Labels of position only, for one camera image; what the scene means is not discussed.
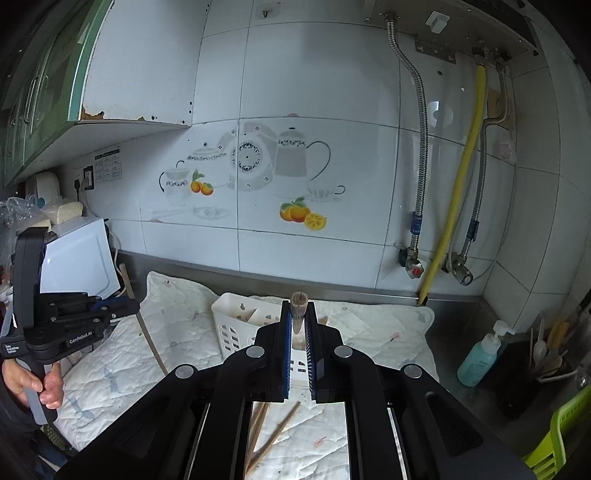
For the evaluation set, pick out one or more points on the white quilted mat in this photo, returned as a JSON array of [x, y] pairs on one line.
[[184, 314]]

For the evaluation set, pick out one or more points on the green wall cabinet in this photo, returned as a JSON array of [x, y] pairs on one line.
[[129, 69]]

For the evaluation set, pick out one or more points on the printed wall label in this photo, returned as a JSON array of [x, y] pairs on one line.
[[108, 164]]

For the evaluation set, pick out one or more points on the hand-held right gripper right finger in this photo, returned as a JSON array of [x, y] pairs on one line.
[[310, 364]]

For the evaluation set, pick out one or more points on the metal water valve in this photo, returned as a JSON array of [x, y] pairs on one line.
[[461, 272]]

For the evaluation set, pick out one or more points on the clear plastic bag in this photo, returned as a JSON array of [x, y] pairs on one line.
[[18, 210]]

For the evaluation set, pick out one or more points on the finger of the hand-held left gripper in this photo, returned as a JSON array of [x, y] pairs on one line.
[[111, 305], [83, 324]]

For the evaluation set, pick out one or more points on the black utensil holder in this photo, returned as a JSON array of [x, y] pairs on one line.
[[521, 392]]

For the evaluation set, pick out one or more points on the white spoon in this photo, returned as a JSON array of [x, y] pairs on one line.
[[539, 350]]

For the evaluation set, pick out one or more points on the white plastic utensil basket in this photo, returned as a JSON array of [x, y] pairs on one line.
[[235, 318]]

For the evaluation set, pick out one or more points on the small wall sticker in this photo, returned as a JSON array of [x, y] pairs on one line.
[[506, 150]]

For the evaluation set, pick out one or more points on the blue hand soap bottle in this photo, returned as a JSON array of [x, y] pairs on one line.
[[478, 362]]

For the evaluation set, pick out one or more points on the white adhesive hook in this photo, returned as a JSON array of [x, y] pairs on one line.
[[438, 22]]

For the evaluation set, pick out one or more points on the metal mounting bracket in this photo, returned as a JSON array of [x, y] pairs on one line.
[[434, 50]]

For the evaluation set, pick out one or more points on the pale yellow foam block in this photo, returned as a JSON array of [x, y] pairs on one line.
[[62, 212], [34, 224]]

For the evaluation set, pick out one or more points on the person's left hand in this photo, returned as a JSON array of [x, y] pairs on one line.
[[51, 392]]

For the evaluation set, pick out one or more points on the white rounded appliance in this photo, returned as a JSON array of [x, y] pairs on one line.
[[44, 187]]

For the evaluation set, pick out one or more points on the metal wall hook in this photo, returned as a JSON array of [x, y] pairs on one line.
[[265, 13]]

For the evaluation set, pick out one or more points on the wall power socket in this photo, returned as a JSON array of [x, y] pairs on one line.
[[89, 177]]

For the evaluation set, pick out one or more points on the wall water heater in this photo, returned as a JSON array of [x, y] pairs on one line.
[[452, 9]]

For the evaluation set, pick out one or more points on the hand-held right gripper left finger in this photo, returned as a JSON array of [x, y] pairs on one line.
[[286, 360]]

